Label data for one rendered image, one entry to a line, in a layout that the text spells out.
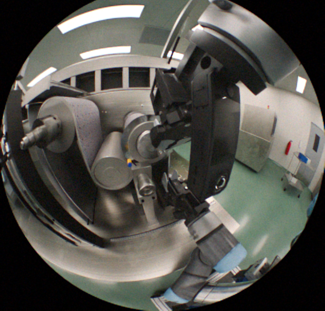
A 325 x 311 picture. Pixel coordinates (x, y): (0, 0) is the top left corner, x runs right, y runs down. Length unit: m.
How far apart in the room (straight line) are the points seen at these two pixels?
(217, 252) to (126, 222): 0.39
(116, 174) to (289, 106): 4.74
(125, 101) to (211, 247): 0.63
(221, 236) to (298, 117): 4.57
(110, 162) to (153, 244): 0.35
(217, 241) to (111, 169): 0.29
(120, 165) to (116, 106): 0.36
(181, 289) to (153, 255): 0.20
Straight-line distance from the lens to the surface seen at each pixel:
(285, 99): 4.68
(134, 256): 0.46
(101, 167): 0.28
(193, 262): 0.32
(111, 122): 0.56
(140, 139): 0.22
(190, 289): 0.31
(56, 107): 0.29
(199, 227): 0.23
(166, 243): 0.45
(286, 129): 4.56
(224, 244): 0.23
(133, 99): 0.55
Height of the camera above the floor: 1.34
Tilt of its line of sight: 26 degrees down
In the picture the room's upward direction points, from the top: straight up
